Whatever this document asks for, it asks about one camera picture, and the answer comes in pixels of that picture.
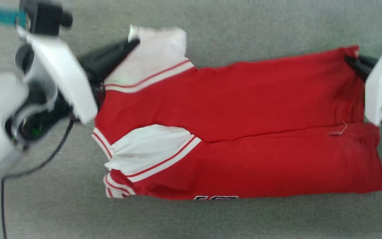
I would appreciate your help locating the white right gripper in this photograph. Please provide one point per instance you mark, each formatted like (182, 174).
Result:
(381, 89)

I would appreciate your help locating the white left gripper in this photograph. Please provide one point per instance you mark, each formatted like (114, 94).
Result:
(65, 79)

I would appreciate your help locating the red and white garment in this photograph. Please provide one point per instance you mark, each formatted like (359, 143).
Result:
(244, 132)

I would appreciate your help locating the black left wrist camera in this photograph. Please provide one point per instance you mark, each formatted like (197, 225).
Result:
(45, 16)

